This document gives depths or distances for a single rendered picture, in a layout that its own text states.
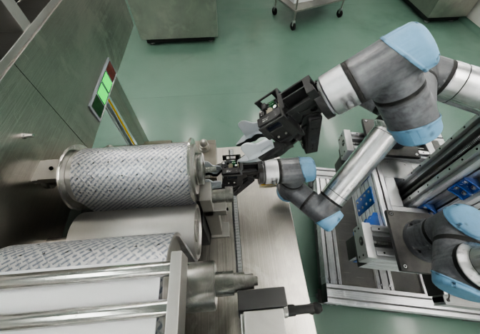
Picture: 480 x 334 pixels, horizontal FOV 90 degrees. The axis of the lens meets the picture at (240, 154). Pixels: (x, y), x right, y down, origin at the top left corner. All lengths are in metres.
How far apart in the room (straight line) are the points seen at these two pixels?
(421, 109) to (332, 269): 1.26
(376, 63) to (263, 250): 0.64
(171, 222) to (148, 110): 2.14
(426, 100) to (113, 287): 0.49
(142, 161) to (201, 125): 1.83
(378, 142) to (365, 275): 1.05
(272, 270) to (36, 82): 0.79
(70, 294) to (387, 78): 0.47
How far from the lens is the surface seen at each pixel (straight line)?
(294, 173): 0.70
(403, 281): 1.78
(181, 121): 2.41
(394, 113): 0.46
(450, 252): 0.91
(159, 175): 0.52
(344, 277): 1.64
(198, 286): 0.36
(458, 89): 0.59
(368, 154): 0.77
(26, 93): 0.68
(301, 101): 0.44
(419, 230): 1.07
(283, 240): 0.87
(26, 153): 0.66
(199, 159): 0.53
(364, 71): 0.41
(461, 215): 0.97
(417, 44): 0.42
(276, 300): 0.29
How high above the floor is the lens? 1.72
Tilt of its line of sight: 55 degrees down
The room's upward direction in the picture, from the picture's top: straight up
